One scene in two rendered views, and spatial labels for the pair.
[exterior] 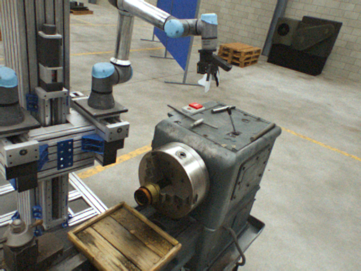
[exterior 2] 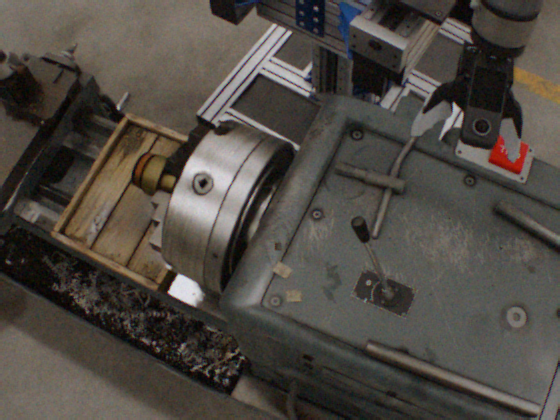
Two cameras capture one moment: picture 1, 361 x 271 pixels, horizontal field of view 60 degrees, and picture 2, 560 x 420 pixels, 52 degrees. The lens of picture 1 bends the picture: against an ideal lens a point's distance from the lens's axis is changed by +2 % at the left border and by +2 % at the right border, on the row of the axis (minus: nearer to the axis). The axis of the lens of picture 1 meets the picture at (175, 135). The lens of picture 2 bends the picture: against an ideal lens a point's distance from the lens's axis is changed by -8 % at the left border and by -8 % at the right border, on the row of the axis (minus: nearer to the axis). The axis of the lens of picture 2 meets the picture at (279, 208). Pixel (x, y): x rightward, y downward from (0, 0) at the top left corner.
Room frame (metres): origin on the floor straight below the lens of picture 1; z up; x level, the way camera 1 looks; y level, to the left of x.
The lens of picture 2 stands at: (1.20, -0.51, 2.17)
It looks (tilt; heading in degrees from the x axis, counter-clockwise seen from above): 66 degrees down; 87
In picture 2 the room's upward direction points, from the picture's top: 6 degrees counter-clockwise
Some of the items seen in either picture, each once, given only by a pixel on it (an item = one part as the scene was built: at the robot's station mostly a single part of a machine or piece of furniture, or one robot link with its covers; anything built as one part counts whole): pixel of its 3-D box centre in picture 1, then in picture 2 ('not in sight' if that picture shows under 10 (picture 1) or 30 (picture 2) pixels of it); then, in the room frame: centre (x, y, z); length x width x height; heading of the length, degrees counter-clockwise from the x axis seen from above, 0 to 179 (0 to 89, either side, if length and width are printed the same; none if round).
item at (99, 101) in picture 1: (101, 96); not in sight; (1.61, 0.46, 1.21); 0.15 x 0.15 x 0.10
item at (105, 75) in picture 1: (103, 76); not in sight; (1.62, 0.45, 1.33); 0.13 x 0.12 x 0.14; 154
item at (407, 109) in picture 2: (177, 116); (417, 124); (1.48, 0.01, 1.24); 0.09 x 0.08 x 0.03; 146
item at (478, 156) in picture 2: (192, 112); (492, 158); (1.60, -0.07, 1.23); 0.13 x 0.08 x 0.05; 146
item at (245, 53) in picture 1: (239, 54); not in sight; (9.28, -1.40, 0.22); 1.25 x 0.86 x 0.44; 149
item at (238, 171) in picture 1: (214, 154); (423, 283); (1.46, -0.23, 1.06); 0.59 x 0.48 x 0.39; 146
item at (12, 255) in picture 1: (21, 249); (12, 80); (0.64, 0.39, 1.07); 0.07 x 0.07 x 0.10; 56
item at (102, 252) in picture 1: (125, 241); (141, 198); (0.91, 0.12, 0.89); 0.36 x 0.30 x 0.04; 56
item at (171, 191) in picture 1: (176, 196); (169, 228); (1.01, -0.05, 1.09); 0.12 x 0.11 x 0.05; 56
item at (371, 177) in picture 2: (196, 123); (369, 177); (1.37, -0.09, 1.27); 0.12 x 0.02 x 0.02; 151
